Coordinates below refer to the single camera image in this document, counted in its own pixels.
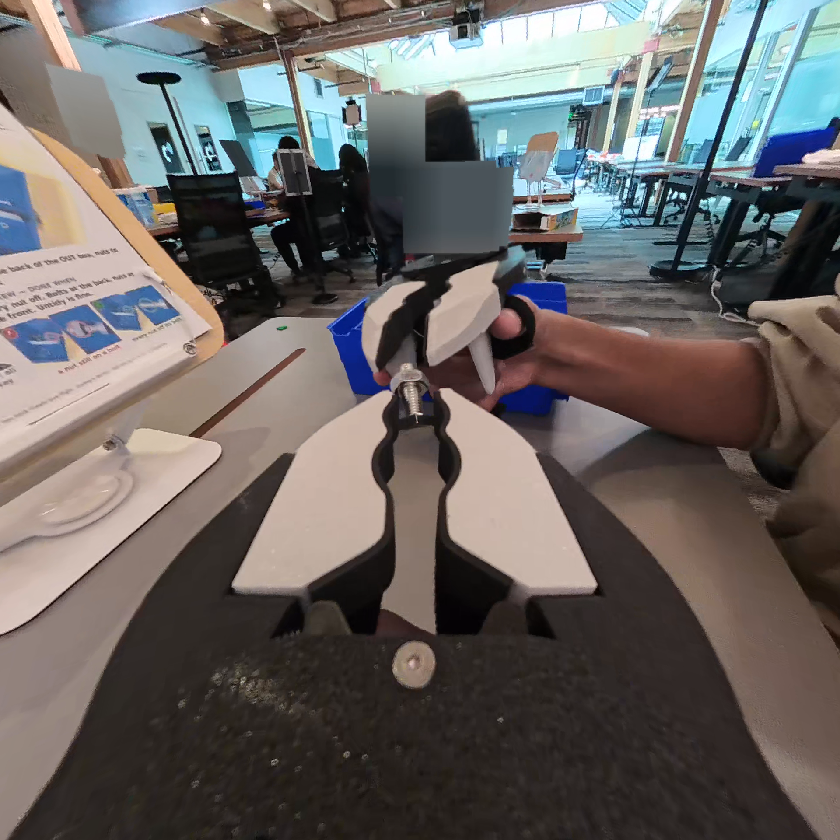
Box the white document stand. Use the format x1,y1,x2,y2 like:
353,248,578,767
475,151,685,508
0,427,224,637

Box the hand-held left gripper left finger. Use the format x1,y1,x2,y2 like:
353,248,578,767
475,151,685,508
231,390,403,628

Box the brown wooden table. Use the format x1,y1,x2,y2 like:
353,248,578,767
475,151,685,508
512,217,585,263

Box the person's right forearm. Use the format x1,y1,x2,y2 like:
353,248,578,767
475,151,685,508
571,315,775,450

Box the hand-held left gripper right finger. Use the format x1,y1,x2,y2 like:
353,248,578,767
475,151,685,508
434,390,599,624

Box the blue divided storage bin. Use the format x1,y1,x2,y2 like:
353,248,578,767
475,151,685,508
329,283,569,418

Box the person's right hand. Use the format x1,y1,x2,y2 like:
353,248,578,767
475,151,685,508
423,300,588,414

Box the tan document stand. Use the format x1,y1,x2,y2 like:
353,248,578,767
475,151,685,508
519,132,561,185

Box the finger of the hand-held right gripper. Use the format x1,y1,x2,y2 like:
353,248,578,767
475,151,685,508
361,280,434,375
423,263,504,371

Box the black light stand pole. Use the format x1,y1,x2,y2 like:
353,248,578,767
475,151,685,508
650,0,775,280

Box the black office chair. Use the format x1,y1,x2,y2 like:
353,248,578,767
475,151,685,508
167,171,279,316

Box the silver bolt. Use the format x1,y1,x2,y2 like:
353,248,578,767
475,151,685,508
392,365,430,418

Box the black floor lamp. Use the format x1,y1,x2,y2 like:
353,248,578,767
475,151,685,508
137,71,198,178

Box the white instruction board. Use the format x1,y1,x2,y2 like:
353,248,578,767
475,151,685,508
0,105,211,460

